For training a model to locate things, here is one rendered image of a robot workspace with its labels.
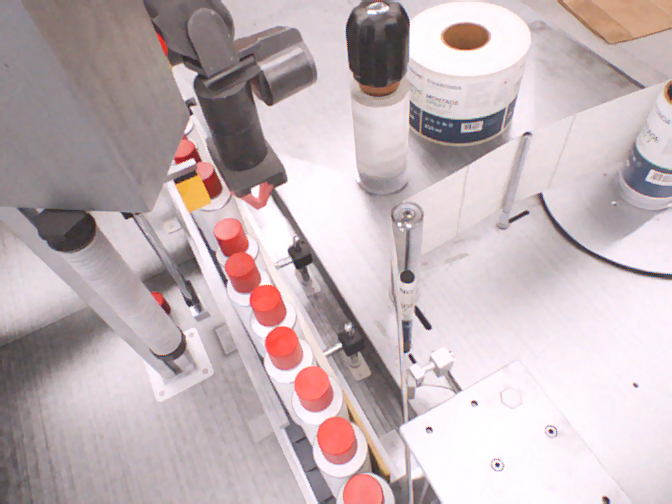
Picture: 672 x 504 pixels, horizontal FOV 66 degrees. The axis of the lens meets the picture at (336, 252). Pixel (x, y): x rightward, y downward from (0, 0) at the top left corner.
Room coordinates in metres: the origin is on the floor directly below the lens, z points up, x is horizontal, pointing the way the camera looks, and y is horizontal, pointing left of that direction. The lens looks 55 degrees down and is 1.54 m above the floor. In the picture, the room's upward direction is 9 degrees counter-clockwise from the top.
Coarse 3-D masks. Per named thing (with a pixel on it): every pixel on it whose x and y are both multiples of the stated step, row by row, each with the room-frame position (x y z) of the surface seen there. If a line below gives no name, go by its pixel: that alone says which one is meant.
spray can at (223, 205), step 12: (204, 168) 0.47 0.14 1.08; (204, 180) 0.45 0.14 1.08; (216, 180) 0.46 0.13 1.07; (216, 192) 0.45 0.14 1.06; (228, 192) 0.46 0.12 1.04; (216, 204) 0.44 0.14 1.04; (228, 204) 0.45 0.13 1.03; (204, 216) 0.44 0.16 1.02; (216, 216) 0.44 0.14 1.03; (228, 216) 0.44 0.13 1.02; (240, 216) 0.46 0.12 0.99; (216, 240) 0.44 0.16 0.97
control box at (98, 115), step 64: (0, 0) 0.23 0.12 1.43; (64, 0) 0.25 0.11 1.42; (128, 0) 0.30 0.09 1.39; (0, 64) 0.23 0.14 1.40; (64, 64) 0.23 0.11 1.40; (128, 64) 0.27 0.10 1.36; (0, 128) 0.24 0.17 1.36; (64, 128) 0.23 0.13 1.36; (128, 128) 0.24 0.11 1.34; (0, 192) 0.25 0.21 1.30; (64, 192) 0.24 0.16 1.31; (128, 192) 0.23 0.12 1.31
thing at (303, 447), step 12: (192, 216) 0.57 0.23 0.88; (204, 240) 0.52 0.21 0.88; (216, 264) 0.47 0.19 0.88; (288, 420) 0.21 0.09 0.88; (288, 432) 0.19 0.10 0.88; (300, 432) 0.19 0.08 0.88; (300, 444) 0.18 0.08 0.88; (300, 456) 0.16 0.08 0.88; (312, 456) 0.16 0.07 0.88; (312, 468) 0.15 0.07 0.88; (372, 468) 0.14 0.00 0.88; (312, 480) 0.13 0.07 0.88; (324, 480) 0.13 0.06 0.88; (324, 492) 0.12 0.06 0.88
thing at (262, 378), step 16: (176, 192) 0.55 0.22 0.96; (192, 224) 0.49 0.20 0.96; (208, 256) 0.42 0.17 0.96; (208, 272) 0.40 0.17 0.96; (224, 288) 0.37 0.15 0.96; (224, 304) 0.34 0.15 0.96; (240, 320) 0.32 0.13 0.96; (240, 336) 0.30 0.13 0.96; (256, 368) 0.25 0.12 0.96; (272, 400) 0.21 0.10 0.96
